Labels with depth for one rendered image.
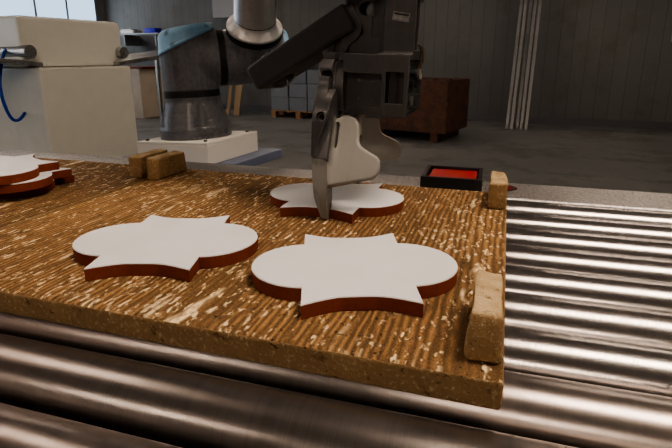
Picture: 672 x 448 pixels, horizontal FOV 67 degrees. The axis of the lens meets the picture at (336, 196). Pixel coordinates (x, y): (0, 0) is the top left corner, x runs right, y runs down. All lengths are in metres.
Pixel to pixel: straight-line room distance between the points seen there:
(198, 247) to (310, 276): 0.10
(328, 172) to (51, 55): 4.55
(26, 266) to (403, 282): 0.26
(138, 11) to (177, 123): 11.57
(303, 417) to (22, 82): 4.72
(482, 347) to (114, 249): 0.26
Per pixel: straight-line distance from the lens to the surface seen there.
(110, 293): 0.35
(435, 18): 9.42
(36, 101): 4.79
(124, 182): 0.65
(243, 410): 0.26
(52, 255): 0.43
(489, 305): 0.27
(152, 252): 0.38
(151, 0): 12.40
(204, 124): 1.11
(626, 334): 0.38
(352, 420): 0.25
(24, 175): 0.61
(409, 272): 0.33
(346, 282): 0.31
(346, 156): 0.45
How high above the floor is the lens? 1.08
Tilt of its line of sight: 15 degrees down
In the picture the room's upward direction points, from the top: straight up
